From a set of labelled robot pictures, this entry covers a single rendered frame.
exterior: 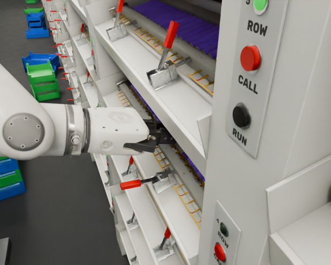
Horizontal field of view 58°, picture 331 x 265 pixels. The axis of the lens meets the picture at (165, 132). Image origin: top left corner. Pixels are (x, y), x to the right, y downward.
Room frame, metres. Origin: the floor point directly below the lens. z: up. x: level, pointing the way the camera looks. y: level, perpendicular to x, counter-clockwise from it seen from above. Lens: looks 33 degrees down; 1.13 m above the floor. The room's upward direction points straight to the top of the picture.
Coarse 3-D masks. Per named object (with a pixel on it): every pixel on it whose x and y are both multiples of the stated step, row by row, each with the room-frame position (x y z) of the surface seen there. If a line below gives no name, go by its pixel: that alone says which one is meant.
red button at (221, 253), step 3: (216, 246) 0.19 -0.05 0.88; (219, 246) 0.19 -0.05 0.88; (216, 249) 0.19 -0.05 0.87; (219, 249) 0.19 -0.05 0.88; (216, 252) 0.19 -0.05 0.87; (219, 252) 0.19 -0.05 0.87; (222, 252) 0.18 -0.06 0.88; (216, 255) 0.19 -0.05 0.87; (219, 255) 0.19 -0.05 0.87; (222, 255) 0.18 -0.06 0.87; (219, 258) 0.18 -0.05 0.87; (222, 258) 0.18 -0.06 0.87
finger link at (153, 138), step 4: (160, 128) 0.46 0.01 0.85; (164, 128) 0.46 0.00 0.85; (164, 132) 0.46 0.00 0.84; (168, 132) 0.46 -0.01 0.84; (152, 136) 0.43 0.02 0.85; (156, 136) 0.44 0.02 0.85; (160, 136) 0.45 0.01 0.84; (164, 136) 0.45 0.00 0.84; (168, 136) 0.46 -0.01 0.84; (152, 140) 0.43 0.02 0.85; (156, 140) 0.44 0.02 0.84; (160, 140) 0.45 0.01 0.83; (164, 140) 0.45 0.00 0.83; (168, 140) 0.46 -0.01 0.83; (172, 140) 0.46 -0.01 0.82; (156, 144) 0.44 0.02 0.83
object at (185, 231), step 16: (112, 80) 0.81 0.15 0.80; (128, 80) 0.80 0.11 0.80; (112, 96) 0.78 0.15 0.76; (176, 144) 0.51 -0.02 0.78; (144, 160) 0.48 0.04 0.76; (144, 176) 0.44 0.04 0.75; (160, 192) 0.39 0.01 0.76; (176, 192) 0.39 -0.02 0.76; (160, 208) 0.36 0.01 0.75; (176, 208) 0.35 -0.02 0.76; (192, 208) 0.35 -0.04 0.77; (176, 224) 0.32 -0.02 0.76; (192, 224) 0.32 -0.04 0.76; (176, 240) 0.29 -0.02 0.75; (192, 240) 0.29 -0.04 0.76; (192, 256) 0.23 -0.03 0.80
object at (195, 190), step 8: (120, 88) 0.79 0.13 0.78; (128, 88) 0.76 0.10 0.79; (120, 96) 0.75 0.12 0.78; (128, 96) 0.71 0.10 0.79; (136, 104) 0.67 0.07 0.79; (144, 112) 0.62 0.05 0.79; (160, 144) 0.49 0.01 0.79; (168, 144) 0.49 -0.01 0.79; (160, 152) 0.48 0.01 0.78; (168, 152) 0.46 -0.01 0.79; (160, 160) 0.46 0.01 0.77; (168, 160) 0.46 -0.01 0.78; (176, 160) 0.44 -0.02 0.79; (176, 168) 0.42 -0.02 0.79; (184, 168) 0.41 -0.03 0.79; (184, 176) 0.40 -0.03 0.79; (192, 176) 0.39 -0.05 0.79; (184, 184) 0.39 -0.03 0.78; (192, 184) 0.37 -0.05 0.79; (192, 192) 0.36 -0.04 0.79; (200, 192) 0.35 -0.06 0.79; (192, 200) 0.35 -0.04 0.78; (200, 200) 0.34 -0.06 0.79; (200, 208) 0.33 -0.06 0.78; (192, 216) 0.32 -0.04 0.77
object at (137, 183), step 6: (156, 174) 0.41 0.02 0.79; (132, 180) 0.39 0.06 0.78; (138, 180) 0.39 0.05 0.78; (144, 180) 0.40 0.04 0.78; (150, 180) 0.40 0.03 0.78; (156, 180) 0.40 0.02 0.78; (120, 186) 0.38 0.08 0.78; (126, 186) 0.38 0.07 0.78; (132, 186) 0.38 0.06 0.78; (138, 186) 0.39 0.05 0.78
